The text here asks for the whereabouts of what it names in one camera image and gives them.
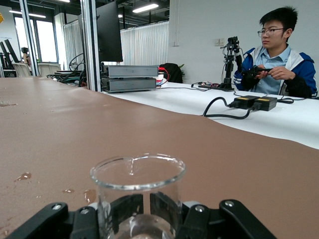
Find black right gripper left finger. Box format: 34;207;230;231
4;194;144;239

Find black teleoperation handle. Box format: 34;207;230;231
245;65;274;79

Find black power adapter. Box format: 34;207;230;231
251;96;278;112
229;95;261;110

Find thick black power cable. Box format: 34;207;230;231
202;97;252;120

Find black monitor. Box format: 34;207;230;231
96;0;124;63

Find aluminium frame post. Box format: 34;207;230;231
81;0;102;92

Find ceiling light tube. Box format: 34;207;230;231
132;3;160;14

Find silver metal box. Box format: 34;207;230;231
103;65;160;78
101;77;158;94

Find clear glass measuring cup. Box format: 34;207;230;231
89;153;186;239

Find brown table mat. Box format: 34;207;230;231
0;76;319;239

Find black camera stand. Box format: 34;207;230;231
219;36;244;92

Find person left hand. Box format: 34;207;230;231
269;66;297;81

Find white chair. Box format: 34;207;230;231
12;62;32;77
37;63;61;78

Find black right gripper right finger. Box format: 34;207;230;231
149;192;277;239

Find person in blue jacket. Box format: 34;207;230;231
233;6;319;99

